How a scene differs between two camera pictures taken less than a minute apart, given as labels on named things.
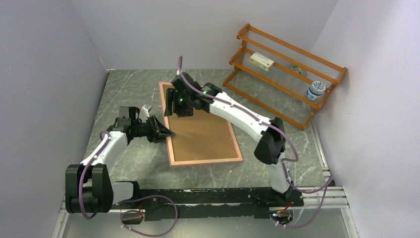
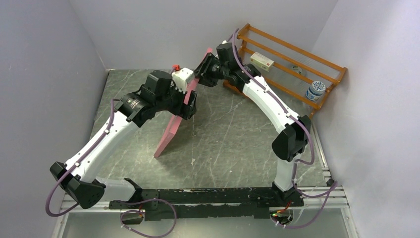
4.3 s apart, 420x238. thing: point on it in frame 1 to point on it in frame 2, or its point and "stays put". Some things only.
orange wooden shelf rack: x=287 y=81 stays put
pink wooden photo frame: x=205 y=139 to x=176 y=119
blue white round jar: x=316 y=90 stays put
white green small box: x=262 y=61 stays put
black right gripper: x=172 y=95 to x=203 y=71
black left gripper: x=163 y=132 to x=185 y=111
